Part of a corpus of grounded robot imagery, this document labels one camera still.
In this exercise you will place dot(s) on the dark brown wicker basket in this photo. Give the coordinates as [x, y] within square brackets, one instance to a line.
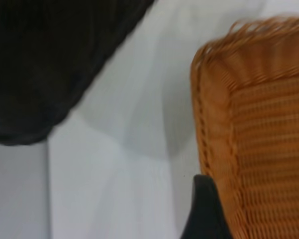
[44, 62]

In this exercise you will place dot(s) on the orange-brown wicker basket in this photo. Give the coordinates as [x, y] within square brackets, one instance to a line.
[264, 139]

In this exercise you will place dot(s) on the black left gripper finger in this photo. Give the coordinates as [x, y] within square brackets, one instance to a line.
[205, 214]

